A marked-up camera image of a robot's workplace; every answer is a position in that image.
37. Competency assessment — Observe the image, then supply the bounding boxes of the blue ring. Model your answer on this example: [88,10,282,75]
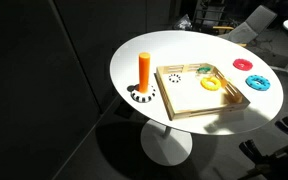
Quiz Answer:
[245,74,271,92]

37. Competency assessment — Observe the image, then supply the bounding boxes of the black equipment pile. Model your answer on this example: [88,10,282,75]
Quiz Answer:
[238,116,288,180]

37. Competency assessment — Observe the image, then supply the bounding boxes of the green ring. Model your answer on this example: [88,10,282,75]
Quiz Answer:
[196,66,214,75]

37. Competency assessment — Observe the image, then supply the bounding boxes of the wooden tray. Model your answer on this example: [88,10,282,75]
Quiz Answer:
[155,62,252,122]

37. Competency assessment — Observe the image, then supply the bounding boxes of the yellow ring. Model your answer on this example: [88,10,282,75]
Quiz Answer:
[200,76,222,92]

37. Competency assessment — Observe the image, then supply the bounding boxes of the black-white striped peg base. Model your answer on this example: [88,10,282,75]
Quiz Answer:
[131,83,157,104]

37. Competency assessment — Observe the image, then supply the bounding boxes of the red ring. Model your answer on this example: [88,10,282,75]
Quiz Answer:
[232,58,254,72]

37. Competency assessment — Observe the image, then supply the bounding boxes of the small black-white striped ring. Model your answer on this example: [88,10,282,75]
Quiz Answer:
[168,73,182,84]

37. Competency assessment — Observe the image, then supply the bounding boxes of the white table pedestal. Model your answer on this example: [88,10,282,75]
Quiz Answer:
[140,119,194,167]

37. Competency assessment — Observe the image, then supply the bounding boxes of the orange cylinder peg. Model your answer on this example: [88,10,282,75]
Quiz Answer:
[138,52,151,94]

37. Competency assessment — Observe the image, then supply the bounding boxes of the dark metal frame chair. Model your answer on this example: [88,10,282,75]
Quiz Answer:
[190,0,230,32]

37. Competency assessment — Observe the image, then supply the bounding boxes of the grey lounge chair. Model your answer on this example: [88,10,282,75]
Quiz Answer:
[213,4,278,48]

